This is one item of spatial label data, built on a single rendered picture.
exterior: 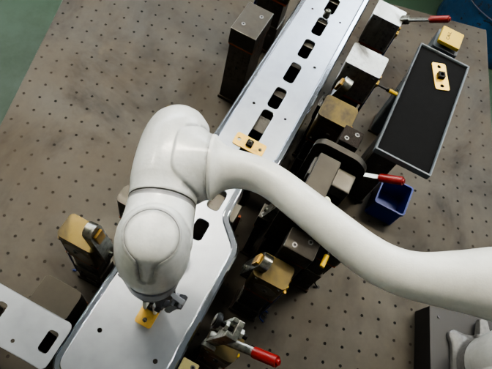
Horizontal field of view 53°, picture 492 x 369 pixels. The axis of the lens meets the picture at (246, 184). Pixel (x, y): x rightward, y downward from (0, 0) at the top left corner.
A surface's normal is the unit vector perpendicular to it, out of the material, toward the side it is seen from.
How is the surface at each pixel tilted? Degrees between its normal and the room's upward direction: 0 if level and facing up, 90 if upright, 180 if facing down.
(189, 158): 8
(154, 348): 0
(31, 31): 0
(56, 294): 0
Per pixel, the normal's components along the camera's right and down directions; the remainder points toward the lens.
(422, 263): -0.07, -0.61
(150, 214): 0.14, -0.51
